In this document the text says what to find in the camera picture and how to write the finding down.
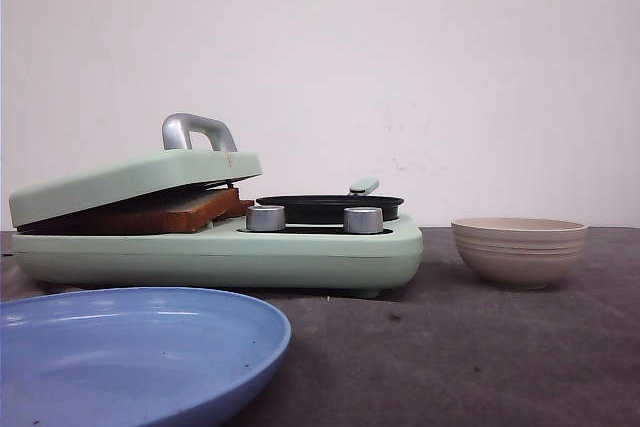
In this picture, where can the right silver knob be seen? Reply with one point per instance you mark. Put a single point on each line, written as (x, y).
(363, 220)

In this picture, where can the mint green hinged lid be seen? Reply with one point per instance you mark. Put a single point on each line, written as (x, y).
(197, 150)

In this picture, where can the beige ribbed bowl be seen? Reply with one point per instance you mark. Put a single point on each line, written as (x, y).
(525, 253)

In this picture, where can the silver knob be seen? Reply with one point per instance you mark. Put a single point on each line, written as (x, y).
(363, 220)
(265, 218)

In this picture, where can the bread slice with brown crust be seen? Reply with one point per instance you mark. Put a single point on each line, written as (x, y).
(230, 205)

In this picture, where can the mint green breakfast maker base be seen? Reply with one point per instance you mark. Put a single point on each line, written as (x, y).
(225, 255)

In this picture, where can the left silver knob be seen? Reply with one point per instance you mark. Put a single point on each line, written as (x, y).
(265, 218)

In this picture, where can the blue plate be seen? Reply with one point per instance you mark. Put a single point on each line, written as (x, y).
(137, 357)

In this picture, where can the black round frying pan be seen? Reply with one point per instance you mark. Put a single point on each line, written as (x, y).
(327, 209)

